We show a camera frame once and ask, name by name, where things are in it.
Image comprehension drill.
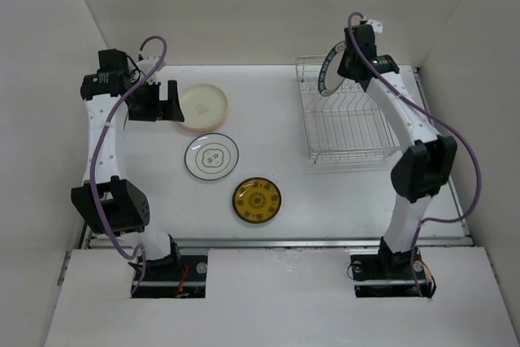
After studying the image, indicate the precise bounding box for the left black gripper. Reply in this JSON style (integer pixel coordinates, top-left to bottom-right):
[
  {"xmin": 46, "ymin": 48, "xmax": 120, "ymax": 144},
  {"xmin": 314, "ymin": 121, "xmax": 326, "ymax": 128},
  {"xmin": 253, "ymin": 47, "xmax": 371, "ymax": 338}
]
[{"xmin": 129, "ymin": 79, "xmax": 184, "ymax": 122}]

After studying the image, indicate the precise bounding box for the pink plate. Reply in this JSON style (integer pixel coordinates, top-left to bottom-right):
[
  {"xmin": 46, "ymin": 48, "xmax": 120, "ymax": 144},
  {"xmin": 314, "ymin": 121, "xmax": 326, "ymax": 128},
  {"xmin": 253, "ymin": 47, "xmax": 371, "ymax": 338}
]
[{"xmin": 180, "ymin": 103, "xmax": 229, "ymax": 132}]

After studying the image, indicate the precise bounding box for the white plate green rim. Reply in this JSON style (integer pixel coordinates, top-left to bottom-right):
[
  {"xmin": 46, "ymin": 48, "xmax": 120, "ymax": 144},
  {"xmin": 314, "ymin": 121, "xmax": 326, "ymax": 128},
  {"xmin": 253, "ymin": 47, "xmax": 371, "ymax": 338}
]
[{"xmin": 318, "ymin": 41, "xmax": 346, "ymax": 97}]

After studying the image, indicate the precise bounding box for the cream white plate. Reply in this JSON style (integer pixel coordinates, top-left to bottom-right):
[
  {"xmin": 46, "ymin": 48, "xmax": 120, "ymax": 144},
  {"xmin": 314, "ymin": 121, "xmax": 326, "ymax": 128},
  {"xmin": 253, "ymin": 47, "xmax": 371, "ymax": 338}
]
[{"xmin": 180, "ymin": 84, "xmax": 229, "ymax": 132}]

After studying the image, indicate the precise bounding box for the white plate teal ring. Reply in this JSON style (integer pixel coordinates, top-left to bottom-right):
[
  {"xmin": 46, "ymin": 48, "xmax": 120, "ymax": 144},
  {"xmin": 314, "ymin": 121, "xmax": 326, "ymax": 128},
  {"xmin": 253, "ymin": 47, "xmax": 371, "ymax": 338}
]
[{"xmin": 184, "ymin": 132, "xmax": 240, "ymax": 181}]

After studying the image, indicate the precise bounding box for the yellow black patterned plate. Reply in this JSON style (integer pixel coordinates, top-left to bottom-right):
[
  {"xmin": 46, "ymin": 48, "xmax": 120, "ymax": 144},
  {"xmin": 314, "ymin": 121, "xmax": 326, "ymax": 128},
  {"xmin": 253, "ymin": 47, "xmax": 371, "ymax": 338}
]
[{"xmin": 232, "ymin": 177, "xmax": 282, "ymax": 224}]

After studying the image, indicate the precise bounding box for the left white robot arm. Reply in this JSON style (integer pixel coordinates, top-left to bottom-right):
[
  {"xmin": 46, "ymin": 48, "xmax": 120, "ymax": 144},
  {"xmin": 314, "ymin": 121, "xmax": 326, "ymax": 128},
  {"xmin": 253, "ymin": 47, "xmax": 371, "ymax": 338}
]
[{"xmin": 71, "ymin": 49, "xmax": 184, "ymax": 280}]

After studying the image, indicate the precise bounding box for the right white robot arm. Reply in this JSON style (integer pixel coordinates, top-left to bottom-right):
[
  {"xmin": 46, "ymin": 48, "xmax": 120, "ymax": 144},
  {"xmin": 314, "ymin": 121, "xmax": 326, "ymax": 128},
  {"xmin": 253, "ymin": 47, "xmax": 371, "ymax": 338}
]
[{"xmin": 337, "ymin": 18, "xmax": 457, "ymax": 280}]

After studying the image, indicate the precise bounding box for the metal wire dish rack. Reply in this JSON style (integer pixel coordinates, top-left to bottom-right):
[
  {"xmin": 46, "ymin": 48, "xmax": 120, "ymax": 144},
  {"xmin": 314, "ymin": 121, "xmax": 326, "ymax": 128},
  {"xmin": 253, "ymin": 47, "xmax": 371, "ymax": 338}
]
[{"xmin": 296, "ymin": 56, "xmax": 400, "ymax": 165}]

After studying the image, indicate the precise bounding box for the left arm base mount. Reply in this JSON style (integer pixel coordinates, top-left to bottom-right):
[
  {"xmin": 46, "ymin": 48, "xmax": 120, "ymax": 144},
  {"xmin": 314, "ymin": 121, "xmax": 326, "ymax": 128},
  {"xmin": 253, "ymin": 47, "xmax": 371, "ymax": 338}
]
[{"xmin": 131, "ymin": 254, "xmax": 208, "ymax": 299}]

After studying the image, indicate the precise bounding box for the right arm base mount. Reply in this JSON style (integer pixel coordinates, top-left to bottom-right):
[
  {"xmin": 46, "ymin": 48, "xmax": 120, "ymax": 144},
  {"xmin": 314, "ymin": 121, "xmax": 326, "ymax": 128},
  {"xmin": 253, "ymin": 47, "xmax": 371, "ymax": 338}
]
[{"xmin": 348, "ymin": 254, "xmax": 437, "ymax": 299}]

